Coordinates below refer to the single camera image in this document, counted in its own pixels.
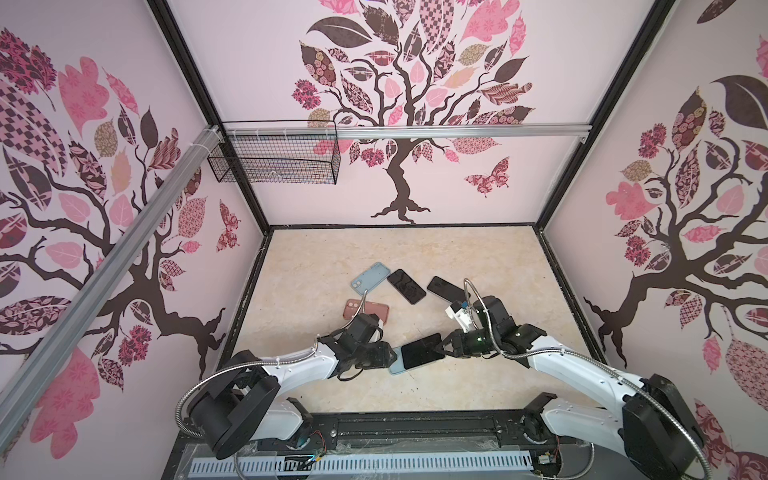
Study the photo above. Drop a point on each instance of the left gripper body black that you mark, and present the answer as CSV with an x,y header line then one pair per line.
x,y
372,356

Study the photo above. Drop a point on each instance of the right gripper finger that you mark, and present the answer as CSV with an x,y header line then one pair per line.
x,y
440,354
441,342

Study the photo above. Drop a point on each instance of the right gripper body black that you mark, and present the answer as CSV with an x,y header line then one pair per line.
x,y
477,340

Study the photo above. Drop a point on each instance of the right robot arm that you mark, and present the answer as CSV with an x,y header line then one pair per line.
x,y
644,419

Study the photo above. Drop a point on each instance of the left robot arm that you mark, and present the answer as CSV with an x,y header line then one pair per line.
x,y
248,399

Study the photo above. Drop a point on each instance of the pink phone case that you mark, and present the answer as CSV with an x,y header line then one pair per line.
x,y
353,306

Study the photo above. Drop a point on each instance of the black phone purple edge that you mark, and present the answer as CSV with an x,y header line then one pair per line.
x,y
406,286

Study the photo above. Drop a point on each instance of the light blue case far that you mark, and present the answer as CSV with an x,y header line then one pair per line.
x,y
370,278

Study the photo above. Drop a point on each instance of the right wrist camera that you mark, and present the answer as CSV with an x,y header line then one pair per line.
x,y
459,313

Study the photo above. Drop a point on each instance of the black base frame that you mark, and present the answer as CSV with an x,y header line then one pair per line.
x,y
427,432

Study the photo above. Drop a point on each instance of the white slotted cable duct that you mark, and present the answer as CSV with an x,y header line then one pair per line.
x,y
361,464

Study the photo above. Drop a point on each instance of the black wire basket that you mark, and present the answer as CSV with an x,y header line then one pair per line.
x,y
278,151

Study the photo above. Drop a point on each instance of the aluminium rail back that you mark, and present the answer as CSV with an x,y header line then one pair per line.
x,y
410,132

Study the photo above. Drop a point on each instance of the aluminium rail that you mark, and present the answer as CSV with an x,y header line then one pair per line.
x,y
410,132
36,374

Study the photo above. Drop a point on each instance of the aluminium rail left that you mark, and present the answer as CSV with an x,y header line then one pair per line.
x,y
36,374

